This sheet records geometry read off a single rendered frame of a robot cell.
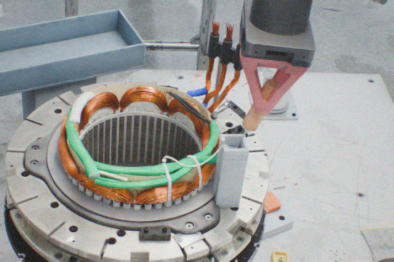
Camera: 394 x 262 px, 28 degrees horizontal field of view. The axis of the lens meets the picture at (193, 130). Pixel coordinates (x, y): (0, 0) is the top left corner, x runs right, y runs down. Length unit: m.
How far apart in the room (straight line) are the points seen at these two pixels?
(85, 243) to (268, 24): 0.31
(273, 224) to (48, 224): 0.53
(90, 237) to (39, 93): 0.39
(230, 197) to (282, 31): 0.23
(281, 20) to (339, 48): 2.50
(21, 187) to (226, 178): 0.24
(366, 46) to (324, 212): 1.97
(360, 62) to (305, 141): 1.70
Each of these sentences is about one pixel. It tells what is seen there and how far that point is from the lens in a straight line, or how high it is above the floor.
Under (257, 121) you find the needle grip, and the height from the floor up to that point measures 1.23.
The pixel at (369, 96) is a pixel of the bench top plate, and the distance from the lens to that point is 1.66.
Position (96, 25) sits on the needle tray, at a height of 1.04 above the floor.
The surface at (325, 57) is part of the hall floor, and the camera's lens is 3.17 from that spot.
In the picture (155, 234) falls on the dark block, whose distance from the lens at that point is 0.86.
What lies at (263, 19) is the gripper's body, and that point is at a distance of 0.74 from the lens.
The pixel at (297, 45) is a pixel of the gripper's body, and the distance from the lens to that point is 0.73.
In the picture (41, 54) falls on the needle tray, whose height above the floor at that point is 1.03.
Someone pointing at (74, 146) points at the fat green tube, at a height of 1.15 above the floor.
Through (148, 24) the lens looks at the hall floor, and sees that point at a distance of 3.21.
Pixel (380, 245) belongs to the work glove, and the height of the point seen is 0.79.
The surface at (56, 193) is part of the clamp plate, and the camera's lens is 0.90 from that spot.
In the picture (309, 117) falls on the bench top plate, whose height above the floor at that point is 0.78.
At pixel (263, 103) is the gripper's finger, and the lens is 0.80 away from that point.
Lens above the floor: 1.74
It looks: 40 degrees down
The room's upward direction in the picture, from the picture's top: 7 degrees clockwise
